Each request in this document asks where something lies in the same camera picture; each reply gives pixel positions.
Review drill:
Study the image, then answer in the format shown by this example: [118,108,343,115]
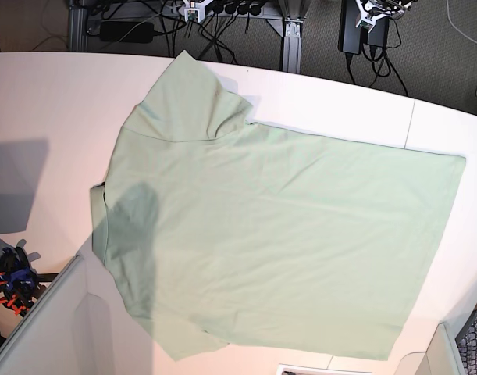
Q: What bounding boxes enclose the light green T-shirt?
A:
[91,52,466,360]

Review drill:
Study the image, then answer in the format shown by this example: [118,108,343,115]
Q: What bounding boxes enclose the black power strip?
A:
[205,0,269,16]

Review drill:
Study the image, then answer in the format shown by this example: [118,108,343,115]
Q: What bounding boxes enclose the black power brick pair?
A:
[338,0,390,55]

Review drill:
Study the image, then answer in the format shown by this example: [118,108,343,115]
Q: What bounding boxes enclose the black power adapter left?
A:
[99,21,155,44]

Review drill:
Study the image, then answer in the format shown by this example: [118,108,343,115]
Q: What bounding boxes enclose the grey partition panel left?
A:
[0,253,87,375]

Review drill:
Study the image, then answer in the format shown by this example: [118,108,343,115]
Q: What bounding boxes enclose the grey partition panel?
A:
[0,253,87,375]
[394,323,465,375]

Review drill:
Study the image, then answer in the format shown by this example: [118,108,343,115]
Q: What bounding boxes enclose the blue orange clamp tool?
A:
[0,247,37,317]

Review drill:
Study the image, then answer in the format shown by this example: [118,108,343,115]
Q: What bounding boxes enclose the grey partition panel right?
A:
[394,323,465,375]

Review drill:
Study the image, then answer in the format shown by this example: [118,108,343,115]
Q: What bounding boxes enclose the grey patterned chair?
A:
[456,305,477,375]

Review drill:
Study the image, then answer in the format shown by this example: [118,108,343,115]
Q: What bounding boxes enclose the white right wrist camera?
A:
[180,0,213,23]

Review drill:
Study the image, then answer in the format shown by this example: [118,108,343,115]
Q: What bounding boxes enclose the aluminium frame post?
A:
[267,0,311,74]

